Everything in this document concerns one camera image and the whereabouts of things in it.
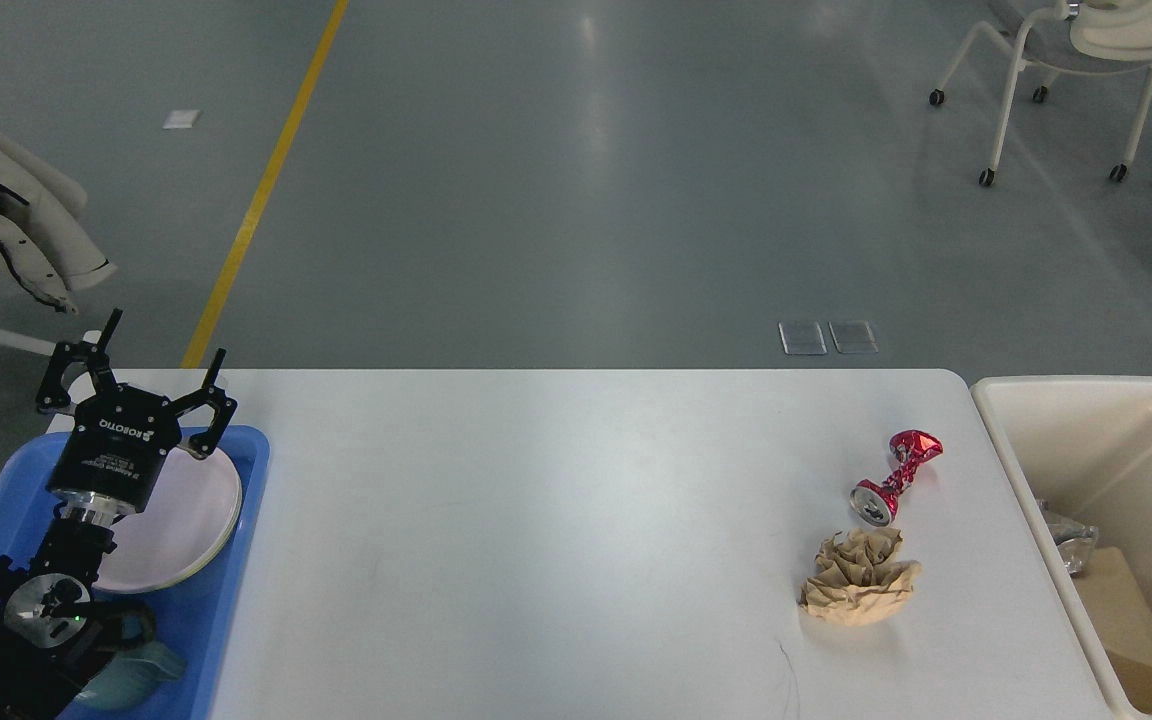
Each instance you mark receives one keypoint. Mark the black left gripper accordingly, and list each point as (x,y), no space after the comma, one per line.
(123,433)

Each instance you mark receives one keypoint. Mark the pink plate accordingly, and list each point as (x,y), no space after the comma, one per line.
(190,515)

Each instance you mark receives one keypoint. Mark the dark teal mug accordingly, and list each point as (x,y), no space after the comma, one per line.
(136,670)

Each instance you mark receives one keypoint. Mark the brown paper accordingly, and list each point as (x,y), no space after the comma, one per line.
(858,580)

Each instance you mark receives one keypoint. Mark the crushed red can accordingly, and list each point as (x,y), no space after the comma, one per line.
(878,503)

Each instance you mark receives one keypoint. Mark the clear plastic bag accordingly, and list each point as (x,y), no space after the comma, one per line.
(1075,541)

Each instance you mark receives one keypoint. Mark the brown paper bag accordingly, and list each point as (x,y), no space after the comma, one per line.
(1123,622)

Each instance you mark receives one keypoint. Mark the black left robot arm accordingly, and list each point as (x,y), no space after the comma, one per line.
(55,637)

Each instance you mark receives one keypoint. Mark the white floor plate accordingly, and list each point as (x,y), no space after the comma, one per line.
(181,118)

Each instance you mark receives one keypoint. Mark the grey floor socket cover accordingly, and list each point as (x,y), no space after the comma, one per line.
(853,337)
(802,339)

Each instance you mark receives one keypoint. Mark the beige plastic bin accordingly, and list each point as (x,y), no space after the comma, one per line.
(1083,444)

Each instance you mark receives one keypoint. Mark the white chair on wheels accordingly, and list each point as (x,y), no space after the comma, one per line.
(1065,38)

